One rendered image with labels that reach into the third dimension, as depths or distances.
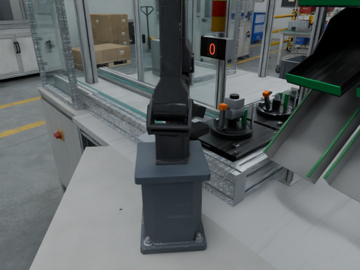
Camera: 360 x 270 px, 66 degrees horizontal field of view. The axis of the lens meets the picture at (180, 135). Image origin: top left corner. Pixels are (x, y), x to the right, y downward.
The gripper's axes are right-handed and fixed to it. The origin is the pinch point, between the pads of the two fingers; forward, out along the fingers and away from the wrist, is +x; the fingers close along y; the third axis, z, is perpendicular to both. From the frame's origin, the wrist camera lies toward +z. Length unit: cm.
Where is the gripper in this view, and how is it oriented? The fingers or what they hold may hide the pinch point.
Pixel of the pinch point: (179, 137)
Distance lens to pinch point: 79.3
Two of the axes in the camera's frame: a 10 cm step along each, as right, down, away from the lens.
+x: 0.0, 9.0, 4.4
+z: 7.6, -2.9, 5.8
